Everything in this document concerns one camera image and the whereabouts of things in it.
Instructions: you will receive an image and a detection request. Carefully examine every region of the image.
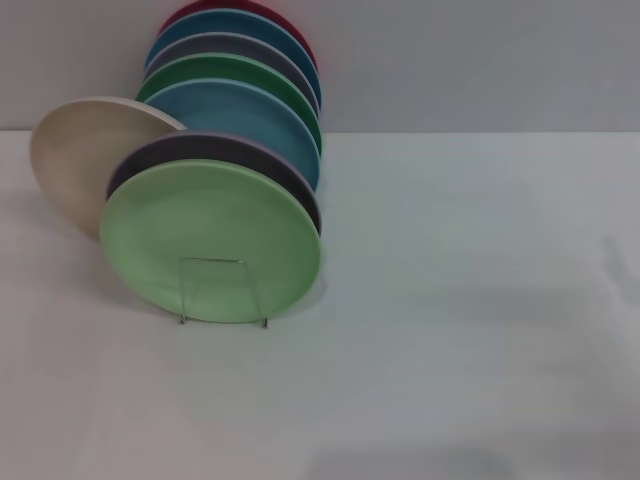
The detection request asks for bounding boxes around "light green plate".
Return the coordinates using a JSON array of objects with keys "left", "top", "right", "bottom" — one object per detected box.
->
[{"left": 98, "top": 158, "right": 323, "bottom": 326}]

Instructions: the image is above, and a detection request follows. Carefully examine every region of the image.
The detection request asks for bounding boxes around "light blue plate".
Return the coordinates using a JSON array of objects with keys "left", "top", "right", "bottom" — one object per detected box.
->
[{"left": 141, "top": 78, "right": 322, "bottom": 194}]

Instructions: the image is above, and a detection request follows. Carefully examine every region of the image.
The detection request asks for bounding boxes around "purple plate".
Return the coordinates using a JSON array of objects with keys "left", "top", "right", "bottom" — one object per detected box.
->
[{"left": 105, "top": 130, "right": 324, "bottom": 237}]

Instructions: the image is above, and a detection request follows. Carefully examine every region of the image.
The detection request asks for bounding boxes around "dark green plate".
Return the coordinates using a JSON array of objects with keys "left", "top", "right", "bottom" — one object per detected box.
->
[{"left": 135, "top": 52, "right": 326, "bottom": 152}]

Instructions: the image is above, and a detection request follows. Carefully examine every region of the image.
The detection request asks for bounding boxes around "red plate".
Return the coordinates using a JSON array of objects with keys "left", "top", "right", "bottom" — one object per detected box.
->
[{"left": 163, "top": 0, "right": 319, "bottom": 77}]

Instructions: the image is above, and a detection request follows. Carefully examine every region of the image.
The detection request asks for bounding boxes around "grey plate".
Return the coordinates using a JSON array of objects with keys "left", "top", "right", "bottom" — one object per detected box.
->
[{"left": 144, "top": 32, "right": 322, "bottom": 117}]

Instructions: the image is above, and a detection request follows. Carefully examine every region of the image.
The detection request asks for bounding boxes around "teal plate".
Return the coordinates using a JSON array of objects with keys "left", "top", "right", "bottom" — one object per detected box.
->
[{"left": 156, "top": 7, "right": 324, "bottom": 117}]

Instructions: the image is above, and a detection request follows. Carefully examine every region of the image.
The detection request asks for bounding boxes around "beige plate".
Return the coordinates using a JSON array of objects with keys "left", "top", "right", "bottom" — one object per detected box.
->
[{"left": 28, "top": 95, "right": 189, "bottom": 244}]

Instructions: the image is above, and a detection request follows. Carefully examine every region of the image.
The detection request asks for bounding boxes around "wire plate rack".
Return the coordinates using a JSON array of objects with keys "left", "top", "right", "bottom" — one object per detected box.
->
[{"left": 178, "top": 256, "right": 271, "bottom": 330}]

